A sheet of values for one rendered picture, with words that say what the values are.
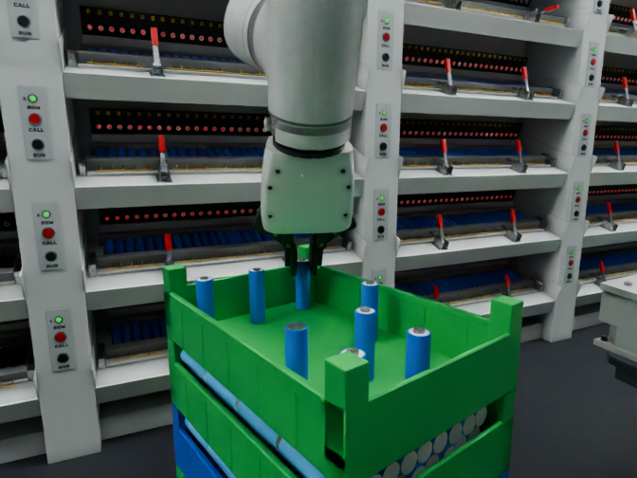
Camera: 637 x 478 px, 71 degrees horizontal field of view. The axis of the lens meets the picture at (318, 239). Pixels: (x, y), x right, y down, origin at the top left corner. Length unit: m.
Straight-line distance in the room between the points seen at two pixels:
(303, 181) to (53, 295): 0.62
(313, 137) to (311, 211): 0.09
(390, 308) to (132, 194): 0.59
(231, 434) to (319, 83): 0.31
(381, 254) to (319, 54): 0.78
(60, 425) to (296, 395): 0.80
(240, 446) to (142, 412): 0.71
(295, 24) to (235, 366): 0.28
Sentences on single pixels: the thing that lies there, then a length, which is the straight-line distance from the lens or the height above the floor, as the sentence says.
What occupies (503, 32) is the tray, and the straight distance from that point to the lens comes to 1.37.
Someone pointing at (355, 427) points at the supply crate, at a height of 0.44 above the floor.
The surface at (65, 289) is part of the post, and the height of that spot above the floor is 0.35.
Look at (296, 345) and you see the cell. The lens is 0.35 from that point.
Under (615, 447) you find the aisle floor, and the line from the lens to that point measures 1.20.
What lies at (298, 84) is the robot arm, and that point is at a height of 0.66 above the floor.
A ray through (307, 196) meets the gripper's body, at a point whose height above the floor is 0.55.
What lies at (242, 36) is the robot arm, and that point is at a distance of 0.47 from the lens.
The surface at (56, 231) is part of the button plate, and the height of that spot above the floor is 0.46.
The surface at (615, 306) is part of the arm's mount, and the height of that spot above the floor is 0.36.
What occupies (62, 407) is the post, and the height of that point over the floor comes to 0.11.
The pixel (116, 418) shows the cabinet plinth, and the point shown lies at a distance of 1.12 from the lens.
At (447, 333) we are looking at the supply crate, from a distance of 0.46.
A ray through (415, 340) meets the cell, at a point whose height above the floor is 0.46.
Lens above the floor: 0.60
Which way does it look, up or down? 11 degrees down
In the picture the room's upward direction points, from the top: straight up
